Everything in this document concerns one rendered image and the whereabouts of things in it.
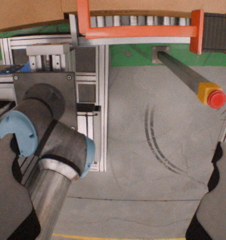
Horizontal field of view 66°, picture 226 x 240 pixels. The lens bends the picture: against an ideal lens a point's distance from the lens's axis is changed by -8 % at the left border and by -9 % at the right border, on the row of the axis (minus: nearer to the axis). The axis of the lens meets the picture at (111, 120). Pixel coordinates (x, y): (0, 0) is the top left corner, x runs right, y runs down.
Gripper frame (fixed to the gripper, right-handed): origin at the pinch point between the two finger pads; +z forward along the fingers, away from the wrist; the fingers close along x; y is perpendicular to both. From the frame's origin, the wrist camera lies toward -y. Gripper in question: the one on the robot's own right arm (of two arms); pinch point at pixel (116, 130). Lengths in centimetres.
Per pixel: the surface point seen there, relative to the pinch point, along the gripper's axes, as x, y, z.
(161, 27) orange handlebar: 7.8, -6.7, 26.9
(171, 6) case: 17, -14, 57
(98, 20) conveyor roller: -11, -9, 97
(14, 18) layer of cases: -60, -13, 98
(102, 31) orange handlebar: -3.2, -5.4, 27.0
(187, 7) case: 23, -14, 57
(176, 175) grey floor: 74, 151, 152
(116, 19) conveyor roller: -2, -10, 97
